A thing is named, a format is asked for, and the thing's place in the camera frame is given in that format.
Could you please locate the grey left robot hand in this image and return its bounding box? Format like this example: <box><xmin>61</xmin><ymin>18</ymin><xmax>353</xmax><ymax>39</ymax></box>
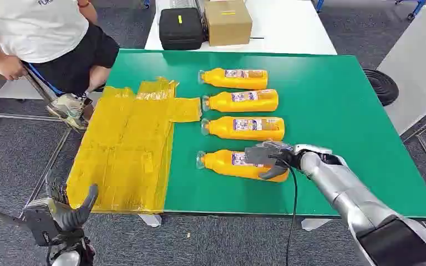
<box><xmin>45</xmin><ymin>171</ymin><xmax>99</xmax><ymax>233</ymax></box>

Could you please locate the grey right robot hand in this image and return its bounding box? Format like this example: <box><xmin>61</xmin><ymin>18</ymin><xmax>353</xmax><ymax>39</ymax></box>
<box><xmin>253</xmin><ymin>141</ymin><xmax>304</xmax><ymax>181</ymax></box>

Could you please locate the orange drink bottle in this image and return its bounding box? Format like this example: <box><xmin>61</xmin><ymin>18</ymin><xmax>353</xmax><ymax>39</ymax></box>
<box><xmin>202</xmin><ymin>89</ymin><xmax>279</xmax><ymax>113</ymax></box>
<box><xmin>197</xmin><ymin>68</ymin><xmax>269</xmax><ymax>91</ymax></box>
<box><xmin>196</xmin><ymin>149</ymin><xmax>290</xmax><ymax>183</ymax></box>
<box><xmin>201</xmin><ymin>116</ymin><xmax>286</xmax><ymax>142</ymax></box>

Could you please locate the green table mat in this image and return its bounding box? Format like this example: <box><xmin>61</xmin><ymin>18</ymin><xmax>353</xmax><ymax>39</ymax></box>
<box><xmin>106</xmin><ymin>48</ymin><xmax>426</xmax><ymax>220</ymax></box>

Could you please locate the white table foot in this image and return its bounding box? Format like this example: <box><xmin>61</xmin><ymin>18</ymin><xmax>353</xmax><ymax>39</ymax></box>
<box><xmin>138</xmin><ymin>214</ymin><xmax>163</xmax><ymax>228</ymax></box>
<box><xmin>301</xmin><ymin>219</ymin><xmax>333</xmax><ymax>232</ymax></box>

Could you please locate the yellow plastic sheet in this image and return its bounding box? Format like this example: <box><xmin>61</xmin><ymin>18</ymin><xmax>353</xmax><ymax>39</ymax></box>
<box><xmin>65</xmin><ymin>77</ymin><xmax>202</xmax><ymax>215</ymax></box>

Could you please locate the person's shoe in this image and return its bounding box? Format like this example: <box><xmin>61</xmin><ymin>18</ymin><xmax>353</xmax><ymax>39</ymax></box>
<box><xmin>45</xmin><ymin>93</ymin><xmax>91</xmax><ymax>131</ymax></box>

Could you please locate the black round stool seat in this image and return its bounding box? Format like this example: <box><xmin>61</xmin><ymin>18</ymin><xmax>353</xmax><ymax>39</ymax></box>
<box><xmin>363</xmin><ymin>68</ymin><xmax>400</xmax><ymax>107</ymax></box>

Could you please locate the brown cardboard box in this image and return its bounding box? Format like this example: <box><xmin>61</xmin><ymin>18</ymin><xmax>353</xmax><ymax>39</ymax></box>
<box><xmin>203</xmin><ymin>0</ymin><xmax>253</xmax><ymax>47</ymax></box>

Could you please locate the person's right hand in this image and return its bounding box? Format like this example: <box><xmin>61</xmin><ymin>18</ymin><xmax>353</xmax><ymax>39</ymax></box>
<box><xmin>0</xmin><ymin>55</ymin><xmax>28</xmax><ymax>81</ymax></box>

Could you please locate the black carrying case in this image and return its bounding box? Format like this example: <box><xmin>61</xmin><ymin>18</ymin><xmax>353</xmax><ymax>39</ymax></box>
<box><xmin>159</xmin><ymin>8</ymin><xmax>205</xmax><ymax>51</ymax></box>

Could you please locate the silver ribbed device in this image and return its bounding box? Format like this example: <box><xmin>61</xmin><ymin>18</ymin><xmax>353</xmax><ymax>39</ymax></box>
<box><xmin>169</xmin><ymin>0</ymin><xmax>199</xmax><ymax>9</ymax></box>

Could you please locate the person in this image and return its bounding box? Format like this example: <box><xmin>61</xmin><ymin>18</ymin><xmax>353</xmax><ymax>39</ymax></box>
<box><xmin>0</xmin><ymin>0</ymin><xmax>120</xmax><ymax>133</ymax></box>

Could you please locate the blue chair base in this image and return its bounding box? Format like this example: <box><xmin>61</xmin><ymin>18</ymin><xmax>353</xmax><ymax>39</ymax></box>
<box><xmin>394</xmin><ymin>0</ymin><xmax>426</xmax><ymax>21</ymax></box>

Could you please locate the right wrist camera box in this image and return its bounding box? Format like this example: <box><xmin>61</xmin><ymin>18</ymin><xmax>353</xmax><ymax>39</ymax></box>
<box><xmin>244</xmin><ymin>146</ymin><xmax>277</xmax><ymax>167</ymax></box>

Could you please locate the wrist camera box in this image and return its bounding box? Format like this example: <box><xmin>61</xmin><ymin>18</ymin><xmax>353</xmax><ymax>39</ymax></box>
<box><xmin>22</xmin><ymin>198</ymin><xmax>64</xmax><ymax>247</ymax></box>
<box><xmin>244</xmin><ymin>146</ymin><xmax>277</xmax><ymax>167</ymax></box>

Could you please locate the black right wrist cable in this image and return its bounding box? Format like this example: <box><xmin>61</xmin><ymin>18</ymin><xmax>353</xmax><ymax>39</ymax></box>
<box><xmin>270</xmin><ymin>155</ymin><xmax>299</xmax><ymax>266</ymax></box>

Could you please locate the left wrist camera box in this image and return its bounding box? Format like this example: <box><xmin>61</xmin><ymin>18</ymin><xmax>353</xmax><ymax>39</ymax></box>
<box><xmin>22</xmin><ymin>198</ymin><xmax>64</xmax><ymax>247</ymax></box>

